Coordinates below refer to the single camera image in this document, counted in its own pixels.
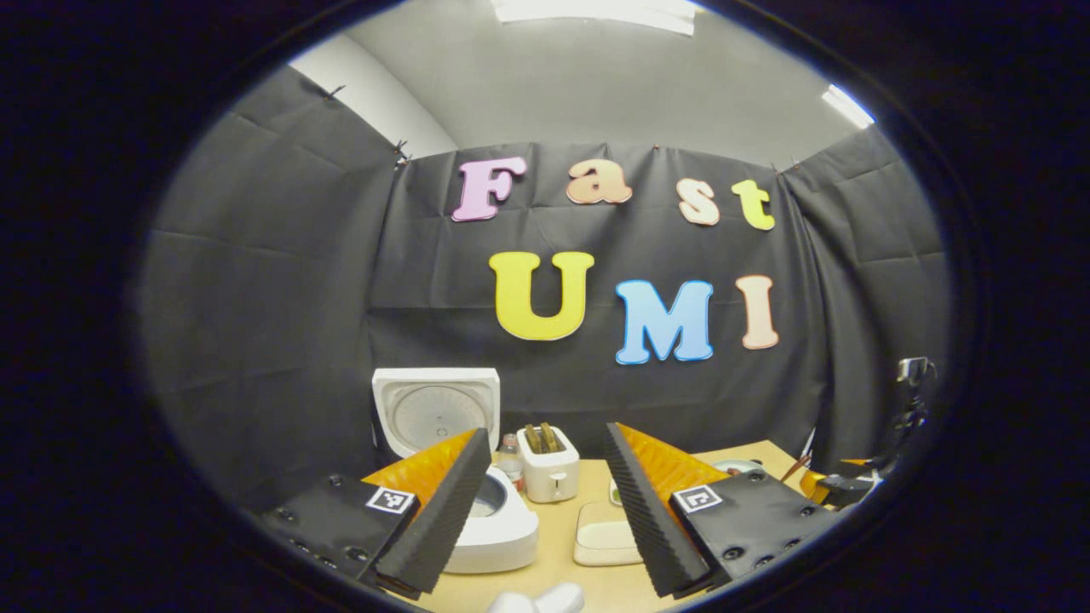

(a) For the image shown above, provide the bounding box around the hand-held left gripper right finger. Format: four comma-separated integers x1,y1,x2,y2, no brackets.
605,421,844,599

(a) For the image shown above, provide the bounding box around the white toaster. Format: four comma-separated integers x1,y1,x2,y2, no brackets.
517,423,582,503

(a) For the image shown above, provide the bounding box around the small ceiling light panel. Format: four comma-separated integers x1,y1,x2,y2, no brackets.
822,83,876,130

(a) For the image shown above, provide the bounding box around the large ceiling light panel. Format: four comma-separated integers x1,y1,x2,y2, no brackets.
492,0,703,37

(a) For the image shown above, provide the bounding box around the clear plastic water bottle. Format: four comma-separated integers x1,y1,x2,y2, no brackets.
496,434,525,495

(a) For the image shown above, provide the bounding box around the black backdrop cloth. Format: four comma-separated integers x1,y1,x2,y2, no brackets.
141,66,953,512

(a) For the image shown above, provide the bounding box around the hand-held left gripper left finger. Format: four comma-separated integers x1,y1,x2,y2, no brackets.
255,427,493,597

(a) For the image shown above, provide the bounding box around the clear glass tray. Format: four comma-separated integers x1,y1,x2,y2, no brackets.
573,501,644,567

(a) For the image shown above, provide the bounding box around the white rice cooker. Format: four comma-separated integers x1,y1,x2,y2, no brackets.
372,368,540,574

